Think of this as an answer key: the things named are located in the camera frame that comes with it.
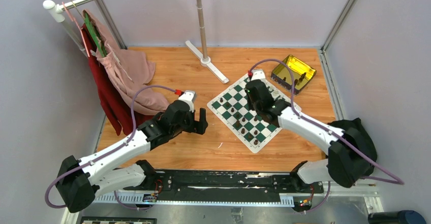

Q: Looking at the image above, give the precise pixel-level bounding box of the yellow tin box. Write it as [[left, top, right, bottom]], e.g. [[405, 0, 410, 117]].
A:
[[270, 55, 317, 95]]

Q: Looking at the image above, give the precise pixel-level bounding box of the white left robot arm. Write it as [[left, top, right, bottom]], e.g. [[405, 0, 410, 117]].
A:
[[55, 100, 208, 213]]

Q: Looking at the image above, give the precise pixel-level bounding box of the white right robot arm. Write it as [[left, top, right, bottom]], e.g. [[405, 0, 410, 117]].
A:
[[244, 80, 377, 192]]

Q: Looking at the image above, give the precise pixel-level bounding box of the green white chess mat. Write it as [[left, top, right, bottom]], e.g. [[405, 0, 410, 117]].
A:
[[207, 75, 281, 153]]

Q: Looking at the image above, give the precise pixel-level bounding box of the red cloth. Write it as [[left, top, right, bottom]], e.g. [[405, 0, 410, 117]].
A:
[[80, 24, 149, 136]]

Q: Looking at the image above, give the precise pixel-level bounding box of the white clothes rack stand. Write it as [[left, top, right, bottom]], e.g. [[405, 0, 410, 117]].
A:
[[185, 0, 229, 84]]

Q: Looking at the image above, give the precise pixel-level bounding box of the pink cloth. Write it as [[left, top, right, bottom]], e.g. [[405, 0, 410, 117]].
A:
[[83, 10, 169, 115]]

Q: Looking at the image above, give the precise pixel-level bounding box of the black cloth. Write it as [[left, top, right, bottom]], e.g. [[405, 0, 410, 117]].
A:
[[327, 118, 378, 182]]

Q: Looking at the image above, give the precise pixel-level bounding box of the green hanger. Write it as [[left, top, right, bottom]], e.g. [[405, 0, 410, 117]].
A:
[[83, 11, 107, 57]]

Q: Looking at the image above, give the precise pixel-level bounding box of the white rack bar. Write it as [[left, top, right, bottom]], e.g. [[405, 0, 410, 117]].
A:
[[43, 0, 149, 56]]

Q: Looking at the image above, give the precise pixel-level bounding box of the dark blue cylinder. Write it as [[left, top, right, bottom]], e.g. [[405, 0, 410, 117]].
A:
[[367, 210, 427, 224]]

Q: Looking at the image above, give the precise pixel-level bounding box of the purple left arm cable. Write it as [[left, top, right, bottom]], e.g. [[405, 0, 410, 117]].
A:
[[44, 85, 182, 211]]

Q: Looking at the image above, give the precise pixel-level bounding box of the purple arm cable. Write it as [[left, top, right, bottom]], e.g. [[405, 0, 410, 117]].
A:
[[44, 85, 182, 211], [248, 58, 405, 213]]

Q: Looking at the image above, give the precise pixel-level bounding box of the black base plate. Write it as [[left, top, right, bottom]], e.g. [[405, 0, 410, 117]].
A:
[[126, 169, 324, 203]]

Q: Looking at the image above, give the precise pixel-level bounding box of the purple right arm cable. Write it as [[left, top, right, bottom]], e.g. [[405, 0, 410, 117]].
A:
[[248, 58, 405, 213]]

